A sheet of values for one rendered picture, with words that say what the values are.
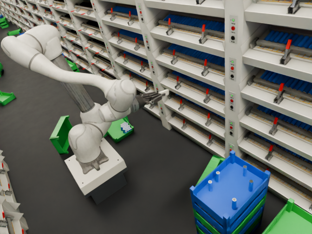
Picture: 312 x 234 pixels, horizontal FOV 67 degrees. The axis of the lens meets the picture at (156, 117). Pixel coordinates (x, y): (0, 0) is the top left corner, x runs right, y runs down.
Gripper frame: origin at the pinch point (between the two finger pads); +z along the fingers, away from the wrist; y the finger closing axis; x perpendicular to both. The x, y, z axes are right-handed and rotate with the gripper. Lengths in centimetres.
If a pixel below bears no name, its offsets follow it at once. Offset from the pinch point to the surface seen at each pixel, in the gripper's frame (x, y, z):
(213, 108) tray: -8.6, 22.0, 20.7
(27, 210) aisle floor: -82, -46, -89
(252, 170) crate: -19, 61, 4
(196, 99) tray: -8.3, 7.4, 21.1
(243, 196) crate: -24, 66, -8
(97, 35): 11, -124, 18
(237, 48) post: 32, 37, 12
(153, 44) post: 20.2, -30.3, 15.6
